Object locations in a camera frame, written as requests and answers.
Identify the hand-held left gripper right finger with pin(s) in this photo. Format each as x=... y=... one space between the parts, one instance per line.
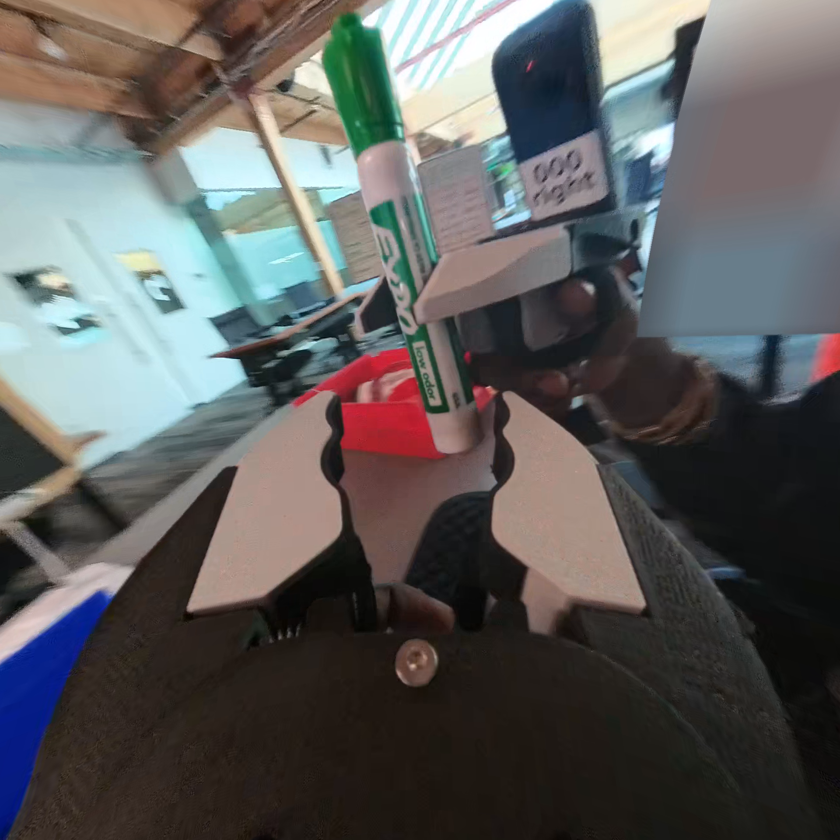
x=564 y=525

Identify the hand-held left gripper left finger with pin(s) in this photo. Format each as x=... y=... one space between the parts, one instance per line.
x=275 y=518

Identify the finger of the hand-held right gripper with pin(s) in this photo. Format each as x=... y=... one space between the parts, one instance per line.
x=492 y=272
x=375 y=305

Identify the green whiteboard marker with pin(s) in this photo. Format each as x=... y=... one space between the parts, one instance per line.
x=394 y=229

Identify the red plastic bin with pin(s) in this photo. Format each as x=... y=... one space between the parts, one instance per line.
x=387 y=420

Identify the blue plastic bin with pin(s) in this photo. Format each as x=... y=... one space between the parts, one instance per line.
x=39 y=689

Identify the person's right hand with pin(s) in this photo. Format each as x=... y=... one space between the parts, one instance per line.
x=630 y=374

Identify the person's left hand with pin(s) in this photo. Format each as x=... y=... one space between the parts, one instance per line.
x=420 y=607

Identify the whiteboard on black stand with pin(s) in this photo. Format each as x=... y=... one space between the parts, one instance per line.
x=456 y=197
x=358 y=243

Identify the clear tubing coil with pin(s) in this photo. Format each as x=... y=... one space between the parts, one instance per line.
x=387 y=387

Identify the brown-edged office desk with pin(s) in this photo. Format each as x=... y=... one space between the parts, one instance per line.
x=289 y=334

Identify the black office chair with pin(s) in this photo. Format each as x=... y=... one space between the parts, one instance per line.
x=289 y=371

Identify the black mesh pad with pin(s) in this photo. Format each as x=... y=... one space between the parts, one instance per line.
x=453 y=538

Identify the orange traffic cone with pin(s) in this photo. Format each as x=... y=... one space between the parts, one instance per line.
x=828 y=358

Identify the wooden support post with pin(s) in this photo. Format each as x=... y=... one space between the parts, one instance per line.
x=295 y=190

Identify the wall logo window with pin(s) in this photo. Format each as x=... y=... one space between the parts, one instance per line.
x=56 y=302
x=157 y=282

